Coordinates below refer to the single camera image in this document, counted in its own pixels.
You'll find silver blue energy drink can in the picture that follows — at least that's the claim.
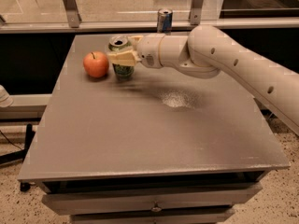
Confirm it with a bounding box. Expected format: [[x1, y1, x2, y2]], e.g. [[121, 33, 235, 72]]
[[157, 8, 173, 34]]

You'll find right metal railing bracket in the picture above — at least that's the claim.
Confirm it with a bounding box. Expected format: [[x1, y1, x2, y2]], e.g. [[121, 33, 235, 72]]
[[189, 0, 204, 25]]

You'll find metal drawer knob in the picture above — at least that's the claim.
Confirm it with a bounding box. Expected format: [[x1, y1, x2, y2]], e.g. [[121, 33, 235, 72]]
[[151, 204, 162, 213]]

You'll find left metal railing bracket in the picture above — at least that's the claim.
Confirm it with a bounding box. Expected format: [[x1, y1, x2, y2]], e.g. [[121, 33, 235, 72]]
[[63, 0, 81, 28]]

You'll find black stand base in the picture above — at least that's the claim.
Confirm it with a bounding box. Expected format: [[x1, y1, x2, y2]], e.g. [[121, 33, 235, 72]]
[[0, 123, 36, 193]]

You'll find metal railing bracket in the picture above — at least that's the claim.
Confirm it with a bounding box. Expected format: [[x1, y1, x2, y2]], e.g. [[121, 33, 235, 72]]
[[189, 0, 204, 25], [63, 0, 81, 28]]

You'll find green soda can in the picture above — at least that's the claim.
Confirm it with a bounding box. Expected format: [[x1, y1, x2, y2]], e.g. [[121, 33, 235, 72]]
[[108, 35, 135, 80]]

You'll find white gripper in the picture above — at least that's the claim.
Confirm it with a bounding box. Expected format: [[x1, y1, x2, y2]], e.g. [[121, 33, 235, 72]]
[[107, 34, 163, 69]]

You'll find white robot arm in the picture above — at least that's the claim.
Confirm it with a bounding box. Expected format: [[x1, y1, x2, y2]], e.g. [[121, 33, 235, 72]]
[[107, 25, 299, 134]]

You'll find white object at left edge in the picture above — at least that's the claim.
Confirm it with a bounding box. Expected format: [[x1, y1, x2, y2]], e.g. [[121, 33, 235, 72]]
[[0, 85, 13, 107]]

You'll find red apple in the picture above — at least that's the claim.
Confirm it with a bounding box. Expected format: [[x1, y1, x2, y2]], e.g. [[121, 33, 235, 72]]
[[83, 51, 109, 78]]

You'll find grey drawer cabinet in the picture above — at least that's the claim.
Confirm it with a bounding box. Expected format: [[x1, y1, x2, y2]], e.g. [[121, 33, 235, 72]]
[[36, 170, 269, 224]]

